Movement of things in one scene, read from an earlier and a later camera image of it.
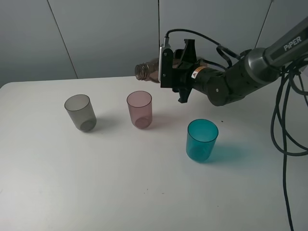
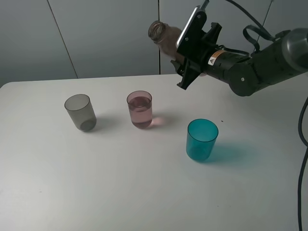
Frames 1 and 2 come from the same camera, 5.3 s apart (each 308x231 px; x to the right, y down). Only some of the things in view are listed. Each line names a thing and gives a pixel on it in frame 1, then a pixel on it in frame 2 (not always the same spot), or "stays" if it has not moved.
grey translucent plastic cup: (81, 111) stays
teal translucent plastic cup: (201, 136) stays
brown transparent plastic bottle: (149, 70) to (167, 37)
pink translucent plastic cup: (139, 103) stays
